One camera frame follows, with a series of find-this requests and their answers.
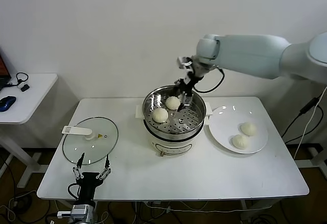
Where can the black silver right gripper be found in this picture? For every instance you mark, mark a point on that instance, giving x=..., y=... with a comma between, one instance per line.
x=190, y=83

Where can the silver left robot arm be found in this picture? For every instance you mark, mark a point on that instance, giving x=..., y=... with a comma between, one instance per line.
x=92, y=215

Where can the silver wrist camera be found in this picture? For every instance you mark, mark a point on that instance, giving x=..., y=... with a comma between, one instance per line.
x=184, y=62
x=78, y=208

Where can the blue computer mouse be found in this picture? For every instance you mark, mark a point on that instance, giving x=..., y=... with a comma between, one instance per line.
x=7, y=102

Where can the open black laptop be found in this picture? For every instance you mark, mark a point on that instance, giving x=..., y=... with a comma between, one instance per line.
x=3, y=76

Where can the white round plate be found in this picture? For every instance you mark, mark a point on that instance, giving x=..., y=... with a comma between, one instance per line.
x=222, y=129

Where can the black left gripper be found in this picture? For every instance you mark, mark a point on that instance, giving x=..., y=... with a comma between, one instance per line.
x=87, y=185

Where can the cream electric cooker base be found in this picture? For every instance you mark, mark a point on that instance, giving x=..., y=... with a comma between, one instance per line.
x=173, y=146

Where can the white steamed baozi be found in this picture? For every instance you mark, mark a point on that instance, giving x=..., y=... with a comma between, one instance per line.
x=172, y=103
x=160, y=115
x=240, y=142
x=248, y=129

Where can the stainless steel steamer basket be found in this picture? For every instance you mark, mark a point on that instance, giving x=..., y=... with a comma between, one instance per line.
x=190, y=120

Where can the white side desk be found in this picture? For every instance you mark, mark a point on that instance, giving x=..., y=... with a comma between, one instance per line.
x=38, y=91

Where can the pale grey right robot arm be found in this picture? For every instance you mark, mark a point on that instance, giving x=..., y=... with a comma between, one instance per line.
x=255, y=55

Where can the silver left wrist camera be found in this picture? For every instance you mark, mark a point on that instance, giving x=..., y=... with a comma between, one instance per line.
x=78, y=208

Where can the small black adapter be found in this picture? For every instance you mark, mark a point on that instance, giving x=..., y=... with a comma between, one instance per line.
x=25, y=88

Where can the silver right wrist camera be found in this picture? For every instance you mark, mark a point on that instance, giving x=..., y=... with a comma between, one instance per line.
x=184, y=62

